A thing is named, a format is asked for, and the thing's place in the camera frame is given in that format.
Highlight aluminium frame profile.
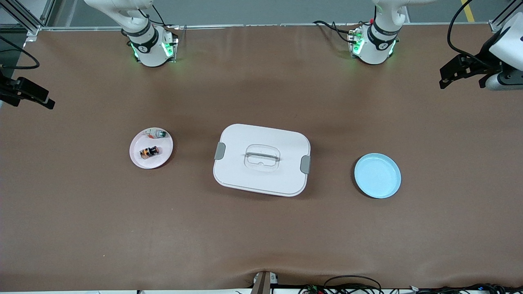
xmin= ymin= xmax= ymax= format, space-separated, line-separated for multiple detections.
xmin=0 ymin=0 xmax=56 ymax=36
xmin=488 ymin=0 xmax=523 ymax=33

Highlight white lidded storage box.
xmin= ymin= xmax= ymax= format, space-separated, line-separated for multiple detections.
xmin=213 ymin=123 xmax=311 ymax=197

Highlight black arm base cables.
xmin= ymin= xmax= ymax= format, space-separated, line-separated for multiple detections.
xmin=313 ymin=18 xmax=361 ymax=43

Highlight metal table edge bracket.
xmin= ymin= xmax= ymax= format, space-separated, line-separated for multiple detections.
xmin=251 ymin=271 xmax=279 ymax=294

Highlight light blue round plate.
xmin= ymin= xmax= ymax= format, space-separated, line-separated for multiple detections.
xmin=354 ymin=153 xmax=402 ymax=199

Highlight pink round plate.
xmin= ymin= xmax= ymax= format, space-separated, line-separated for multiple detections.
xmin=130 ymin=127 xmax=174 ymax=169

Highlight black cable bundle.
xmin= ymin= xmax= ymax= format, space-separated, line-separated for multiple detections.
xmin=298 ymin=275 xmax=523 ymax=294

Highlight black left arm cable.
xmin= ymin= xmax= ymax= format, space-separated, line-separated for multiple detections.
xmin=447 ymin=0 xmax=497 ymax=68

